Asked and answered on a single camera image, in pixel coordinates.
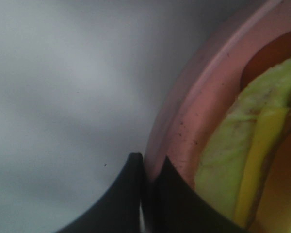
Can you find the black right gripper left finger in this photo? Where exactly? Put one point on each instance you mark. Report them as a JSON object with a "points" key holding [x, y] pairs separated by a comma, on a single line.
{"points": [[118, 210]]}

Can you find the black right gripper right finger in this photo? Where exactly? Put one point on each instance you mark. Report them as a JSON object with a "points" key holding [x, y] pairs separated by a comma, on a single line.
{"points": [[169, 205]]}

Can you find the white bread sandwich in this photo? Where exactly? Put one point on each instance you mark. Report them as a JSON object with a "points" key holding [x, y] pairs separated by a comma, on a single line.
{"points": [[233, 163]]}

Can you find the pink plate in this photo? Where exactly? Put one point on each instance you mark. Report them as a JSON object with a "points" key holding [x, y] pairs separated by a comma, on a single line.
{"points": [[208, 85]]}

